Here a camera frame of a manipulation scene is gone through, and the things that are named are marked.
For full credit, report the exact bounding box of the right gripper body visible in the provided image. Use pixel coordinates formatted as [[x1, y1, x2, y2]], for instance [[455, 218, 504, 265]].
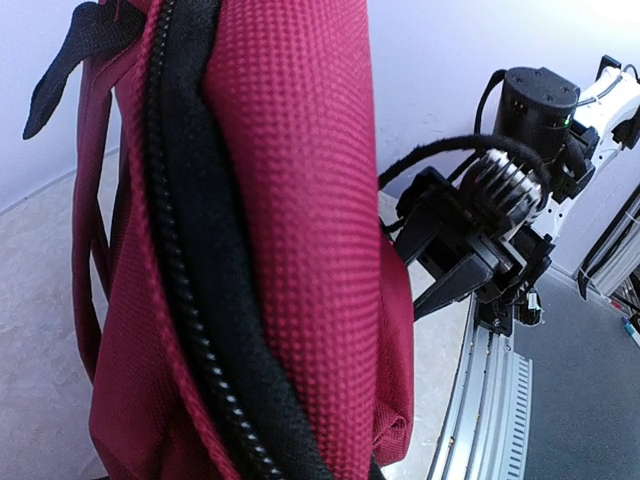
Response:
[[396, 168, 553, 304]]

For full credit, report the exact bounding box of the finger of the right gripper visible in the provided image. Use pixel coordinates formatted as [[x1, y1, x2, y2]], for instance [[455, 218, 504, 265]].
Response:
[[394, 198, 448, 265], [413, 259, 493, 320]]

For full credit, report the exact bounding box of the red backpack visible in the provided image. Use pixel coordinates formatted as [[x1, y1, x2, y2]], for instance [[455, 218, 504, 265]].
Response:
[[23, 1, 414, 479]]

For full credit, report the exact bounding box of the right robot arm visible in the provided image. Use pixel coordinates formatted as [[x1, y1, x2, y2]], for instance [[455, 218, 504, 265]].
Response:
[[378, 56, 639, 329]]

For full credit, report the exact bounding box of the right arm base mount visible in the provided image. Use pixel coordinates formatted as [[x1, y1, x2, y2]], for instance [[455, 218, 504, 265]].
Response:
[[474, 287, 543, 337]]

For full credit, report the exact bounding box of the front aluminium rail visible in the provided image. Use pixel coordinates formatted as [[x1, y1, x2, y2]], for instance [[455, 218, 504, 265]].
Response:
[[427, 299, 533, 480]]

